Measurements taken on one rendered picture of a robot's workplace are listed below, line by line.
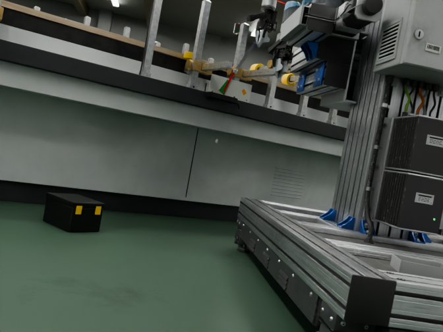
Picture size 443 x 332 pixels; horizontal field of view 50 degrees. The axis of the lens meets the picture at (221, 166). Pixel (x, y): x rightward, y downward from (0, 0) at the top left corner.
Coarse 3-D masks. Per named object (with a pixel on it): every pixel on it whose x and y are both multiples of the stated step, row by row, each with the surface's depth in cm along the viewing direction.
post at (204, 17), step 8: (208, 0) 242; (208, 8) 242; (200, 16) 242; (208, 16) 242; (200, 24) 241; (200, 32) 241; (200, 40) 242; (200, 48) 242; (192, 56) 244; (200, 56) 243; (192, 72) 241; (192, 80) 242
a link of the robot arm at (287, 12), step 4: (288, 4) 227; (292, 4) 226; (296, 4) 227; (300, 4) 228; (288, 8) 227; (292, 8) 226; (296, 8) 227; (284, 12) 229; (288, 12) 227; (292, 12) 226; (284, 16) 228; (288, 16) 227; (284, 20) 228
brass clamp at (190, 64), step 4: (188, 60) 241; (192, 60) 241; (188, 64) 241; (192, 64) 239; (196, 64) 241; (200, 64) 242; (188, 68) 240; (192, 68) 240; (196, 68) 241; (200, 68) 243; (200, 72) 246; (204, 72) 244; (208, 72) 245
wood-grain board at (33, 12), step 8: (8, 8) 213; (16, 8) 215; (24, 8) 216; (40, 16) 220; (48, 16) 222; (56, 16) 224; (64, 24) 227; (72, 24) 228; (80, 24) 230; (96, 32) 234; (104, 32) 236; (120, 40) 241; (128, 40) 243; (136, 40) 245; (160, 48) 253; (176, 56) 258; (256, 80) 288; (264, 80) 290; (288, 88) 300; (296, 88) 304; (320, 96) 315
